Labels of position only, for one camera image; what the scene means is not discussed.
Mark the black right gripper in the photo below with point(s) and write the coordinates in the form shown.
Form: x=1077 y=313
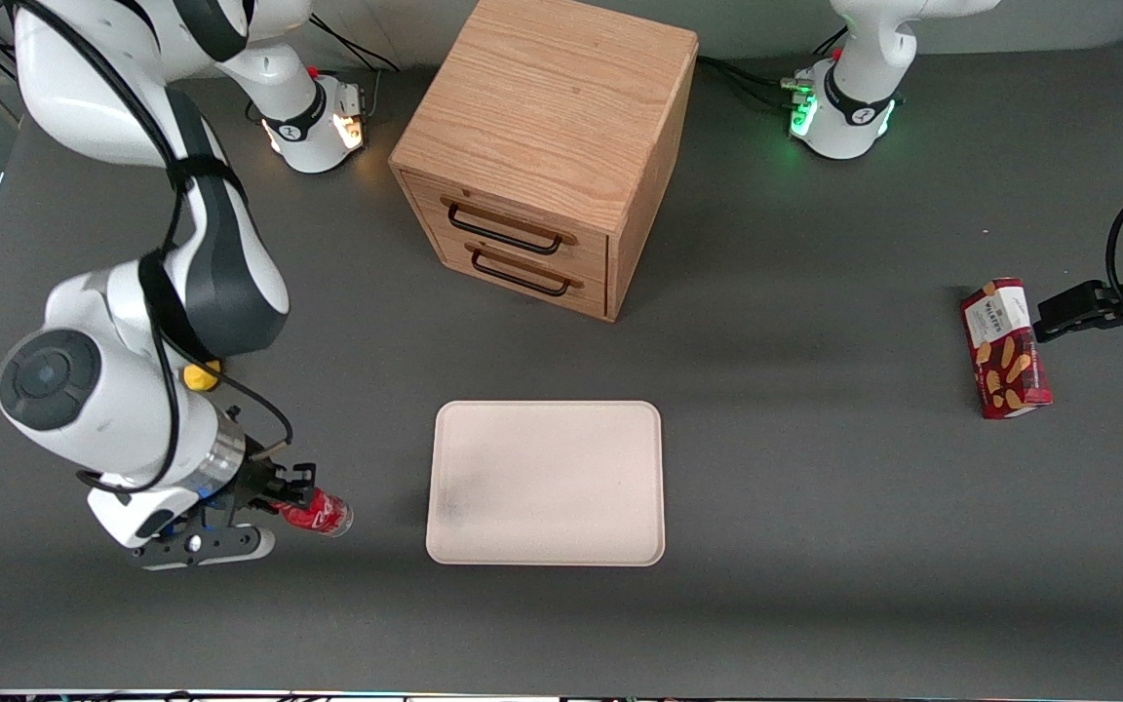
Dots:
x=256 y=483

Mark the red coke bottle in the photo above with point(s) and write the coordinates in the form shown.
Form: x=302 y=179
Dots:
x=328 y=514

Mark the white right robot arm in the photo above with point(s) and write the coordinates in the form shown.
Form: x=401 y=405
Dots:
x=84 y=409

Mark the cream rectangular tray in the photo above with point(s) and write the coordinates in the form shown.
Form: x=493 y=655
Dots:
x=547 y=483

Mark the red shortbread cookie box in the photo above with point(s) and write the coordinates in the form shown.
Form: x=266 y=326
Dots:
x=1005 y=351

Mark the yellow toy lemon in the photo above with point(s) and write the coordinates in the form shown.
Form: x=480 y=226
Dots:
x=199 y=378

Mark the wooden two-drawer cabinet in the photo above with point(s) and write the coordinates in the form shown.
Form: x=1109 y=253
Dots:
x=552 y=107

